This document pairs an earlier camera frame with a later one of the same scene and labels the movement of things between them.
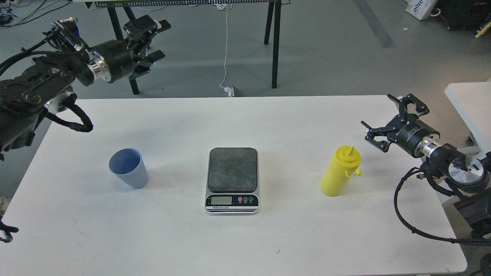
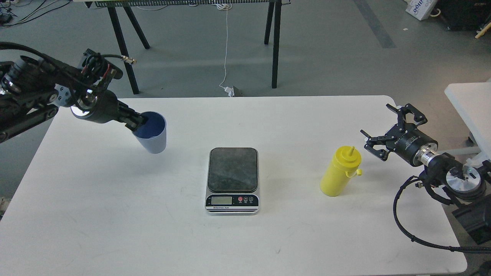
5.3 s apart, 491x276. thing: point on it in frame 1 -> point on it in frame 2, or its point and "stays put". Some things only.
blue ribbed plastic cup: (129, 164) -> (152, 132)
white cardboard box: (420, 9) stays put
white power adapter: (230, 91) stays put
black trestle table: (275, 12) stays put
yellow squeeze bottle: (344, 163) stays put
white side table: (472, 101) stays put
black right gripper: (407, 136) -> (407, 143)
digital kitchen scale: (233, 181) stays put
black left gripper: (120, 60) -> (102, 106)
